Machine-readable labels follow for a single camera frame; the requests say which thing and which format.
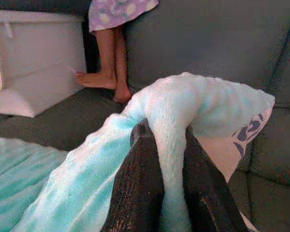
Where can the white storage box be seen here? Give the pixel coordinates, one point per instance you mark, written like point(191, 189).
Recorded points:
point(38, 62)

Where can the child in purple floral dress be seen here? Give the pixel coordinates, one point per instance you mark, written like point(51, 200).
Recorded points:
point(111, 48)

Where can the dark grey fabric sofa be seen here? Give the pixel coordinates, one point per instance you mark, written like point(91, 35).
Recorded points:
point(207, 43)

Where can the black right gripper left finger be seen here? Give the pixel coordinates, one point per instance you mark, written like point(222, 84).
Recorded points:
point(135, 183)

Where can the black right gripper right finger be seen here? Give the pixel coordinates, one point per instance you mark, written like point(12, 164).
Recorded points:
point(207, 193)

